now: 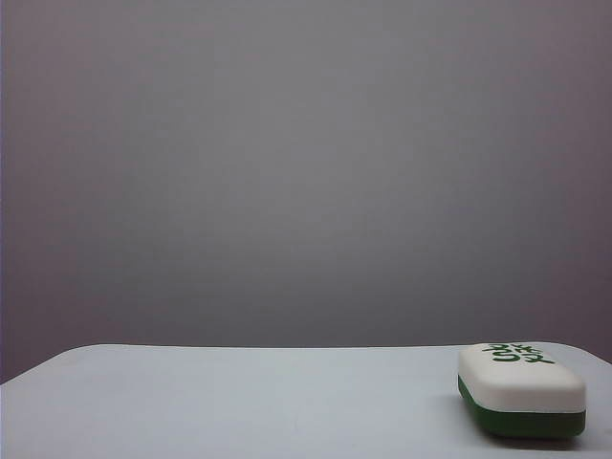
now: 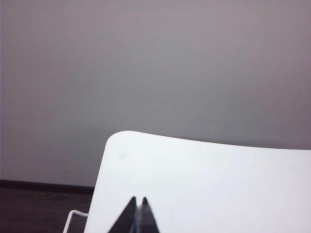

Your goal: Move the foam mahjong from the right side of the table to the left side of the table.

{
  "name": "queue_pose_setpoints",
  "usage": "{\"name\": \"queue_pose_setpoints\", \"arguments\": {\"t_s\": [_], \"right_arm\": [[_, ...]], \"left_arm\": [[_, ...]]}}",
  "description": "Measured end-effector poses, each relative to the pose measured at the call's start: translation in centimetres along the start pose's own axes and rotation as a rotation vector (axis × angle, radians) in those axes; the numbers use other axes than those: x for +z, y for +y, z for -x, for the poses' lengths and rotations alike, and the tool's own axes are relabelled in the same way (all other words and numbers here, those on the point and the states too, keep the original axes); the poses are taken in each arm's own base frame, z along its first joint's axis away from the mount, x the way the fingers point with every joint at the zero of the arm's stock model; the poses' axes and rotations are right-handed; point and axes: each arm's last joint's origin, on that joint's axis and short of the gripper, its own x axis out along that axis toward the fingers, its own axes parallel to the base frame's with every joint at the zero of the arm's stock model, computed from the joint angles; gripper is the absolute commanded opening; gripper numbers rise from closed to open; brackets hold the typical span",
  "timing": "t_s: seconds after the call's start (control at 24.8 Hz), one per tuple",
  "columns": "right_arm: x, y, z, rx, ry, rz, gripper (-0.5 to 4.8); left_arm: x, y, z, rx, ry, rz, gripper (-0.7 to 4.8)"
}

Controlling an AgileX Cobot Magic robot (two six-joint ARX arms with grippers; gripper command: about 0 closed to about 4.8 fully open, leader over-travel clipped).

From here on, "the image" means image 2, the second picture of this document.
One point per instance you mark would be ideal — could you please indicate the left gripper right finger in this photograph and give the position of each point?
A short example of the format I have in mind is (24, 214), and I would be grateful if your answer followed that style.
(147, 218)

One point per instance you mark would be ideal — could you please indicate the dark baseboard strip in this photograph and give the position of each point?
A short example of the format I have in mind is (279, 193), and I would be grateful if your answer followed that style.
(36, 185)

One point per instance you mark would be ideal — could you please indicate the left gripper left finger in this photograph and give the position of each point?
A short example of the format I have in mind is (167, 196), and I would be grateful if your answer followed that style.
(125, 219)

